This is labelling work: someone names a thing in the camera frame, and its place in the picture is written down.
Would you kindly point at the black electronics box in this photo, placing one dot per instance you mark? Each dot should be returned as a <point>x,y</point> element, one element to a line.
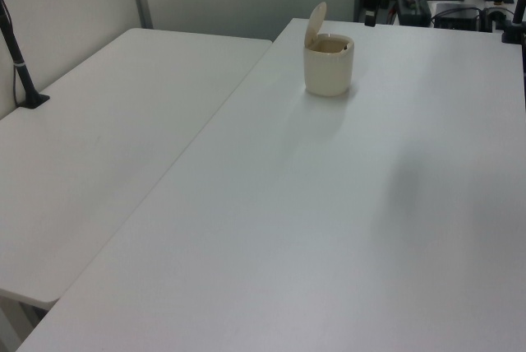
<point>456,18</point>

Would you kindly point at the black camera pole with base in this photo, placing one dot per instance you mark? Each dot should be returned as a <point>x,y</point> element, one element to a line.
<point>18,62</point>

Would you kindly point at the white side table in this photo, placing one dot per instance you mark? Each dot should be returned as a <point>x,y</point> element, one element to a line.
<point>102,142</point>

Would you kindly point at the cream trash bin lid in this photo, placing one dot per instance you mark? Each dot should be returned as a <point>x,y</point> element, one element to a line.
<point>316,23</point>

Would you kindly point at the cream plastic trash bin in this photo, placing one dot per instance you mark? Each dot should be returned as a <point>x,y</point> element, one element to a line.
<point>328,72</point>

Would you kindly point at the black knob mount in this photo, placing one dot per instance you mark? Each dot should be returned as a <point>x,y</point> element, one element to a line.
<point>496,15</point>

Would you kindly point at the black pole with table clamp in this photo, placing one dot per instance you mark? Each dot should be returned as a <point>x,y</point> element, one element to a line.
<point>518,2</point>

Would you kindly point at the black equipment case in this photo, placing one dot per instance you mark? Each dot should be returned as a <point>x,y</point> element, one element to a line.
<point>413,10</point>

